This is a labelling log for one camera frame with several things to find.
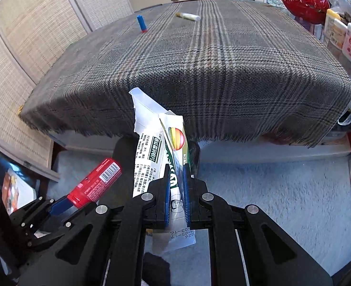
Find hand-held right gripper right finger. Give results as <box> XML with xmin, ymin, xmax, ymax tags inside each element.
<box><xmin>183</xmin><ymin>164</ymin><xmax>335</xmax><ymax>286</ymax></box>

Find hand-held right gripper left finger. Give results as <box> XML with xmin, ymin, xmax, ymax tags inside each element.
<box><xmin>17</xmin><ymin>178</ymin><xmax>171</xmax><ymax>286</ymax></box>

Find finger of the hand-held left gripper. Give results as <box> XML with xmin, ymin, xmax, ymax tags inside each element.
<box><xmin>29</xmin><ymin>206</ymin><xmax>97</xmax><ymax>247</ymax></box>
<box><xmin>10</xmin><ymin>197</ymin><xmax>75</xmax><ymax>225</ymax></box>

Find red tube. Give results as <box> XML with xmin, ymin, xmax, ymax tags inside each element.
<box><xmin>67</xmin><ymin>158</ymin><xmax>123</xmax><ymax>209</ymax></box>

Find white green medicine packet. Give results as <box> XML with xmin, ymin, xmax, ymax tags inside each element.
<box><xmin>129</xmin><ymin>87</ymin><xmax>198</xmax><ymax>254</ymax></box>

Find colourful printed bag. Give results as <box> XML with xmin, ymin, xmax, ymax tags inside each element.
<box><xmin>0</xmin><ymin>167</ymin><xmax>37</xmax><ymax>213</ymax></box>

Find light blue fluffy rug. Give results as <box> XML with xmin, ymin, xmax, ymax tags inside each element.
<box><xmin>48</xmin><ymin>148</ymin><xmax>351</xmax><ymax>276</ymax></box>

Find grey plaid tablecloth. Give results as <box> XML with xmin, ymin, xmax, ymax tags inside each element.
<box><xmin>18</xmin><ymin>0</ymin><xmax>351</xmax><ymax>148</ymax></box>

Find beige woven panel doors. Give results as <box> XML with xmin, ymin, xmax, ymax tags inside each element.
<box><xmin>0</xmin><ymin>0</ymin><xmax>135</xmax><ymax>183</ymax></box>

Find blue capped tube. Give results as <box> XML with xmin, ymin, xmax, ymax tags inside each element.
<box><xmin>136</xmin><ymin>15</ymin><xmax>148</xmax><ymax>33</ymax></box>

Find yellow white tube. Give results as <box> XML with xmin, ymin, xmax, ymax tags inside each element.
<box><xmin>175</xmin><ymin>12</ymin><xmax>201</xmax><ymax>22</ymax></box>

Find white plastic bag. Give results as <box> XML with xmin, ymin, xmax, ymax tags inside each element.
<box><xmin>338</xmin><ymin>95</ymin><xmax>351</xmax><ymax>126</ymax></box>

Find cream bottle yellow cap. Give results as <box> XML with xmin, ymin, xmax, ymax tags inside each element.
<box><xmin>324</xmin><ymin>8</ymin><xmax>348</xmax><ymax>50</ymax></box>

